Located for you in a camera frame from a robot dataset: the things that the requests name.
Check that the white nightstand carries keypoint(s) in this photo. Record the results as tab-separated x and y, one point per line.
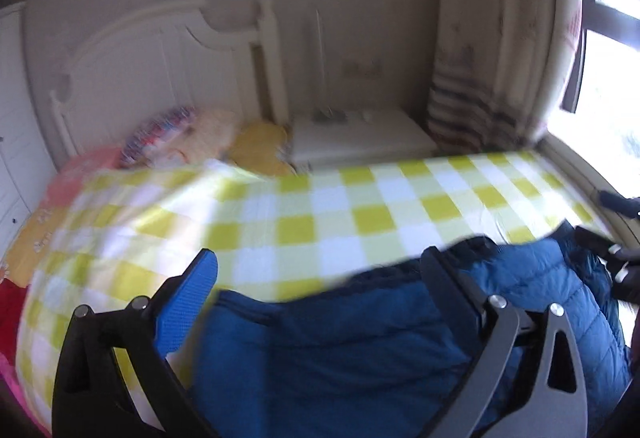
360	138

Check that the white wooden headboard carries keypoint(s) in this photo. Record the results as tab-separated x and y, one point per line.
150	68

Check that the cream pillow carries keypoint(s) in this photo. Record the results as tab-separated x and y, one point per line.
210	133

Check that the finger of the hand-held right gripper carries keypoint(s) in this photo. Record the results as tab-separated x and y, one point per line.
620	204
600	242

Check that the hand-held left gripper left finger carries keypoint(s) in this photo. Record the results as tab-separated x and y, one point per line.
184	303

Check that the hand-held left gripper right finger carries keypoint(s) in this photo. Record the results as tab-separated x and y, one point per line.
450	290

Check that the yellow pillow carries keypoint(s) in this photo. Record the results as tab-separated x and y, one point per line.
262	145

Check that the printed striped curtain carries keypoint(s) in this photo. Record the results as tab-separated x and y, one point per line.
490	43

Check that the white wardrobe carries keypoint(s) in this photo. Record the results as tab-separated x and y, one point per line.
20	143

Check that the yellow white checked quilt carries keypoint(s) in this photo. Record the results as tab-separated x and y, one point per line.
310	218

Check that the pink orange floral bedsheet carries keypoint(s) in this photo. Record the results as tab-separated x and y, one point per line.
45	228

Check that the pink cloth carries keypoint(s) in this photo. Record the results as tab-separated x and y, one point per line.
17	398

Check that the red cloth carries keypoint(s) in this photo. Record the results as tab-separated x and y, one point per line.
12	318

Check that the colourful patterned pillow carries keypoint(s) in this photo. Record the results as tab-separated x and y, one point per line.
155	133

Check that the blue quilted zip jacket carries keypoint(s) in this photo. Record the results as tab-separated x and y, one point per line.
340	358

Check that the dark framed window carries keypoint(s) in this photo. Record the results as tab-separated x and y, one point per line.
610	68

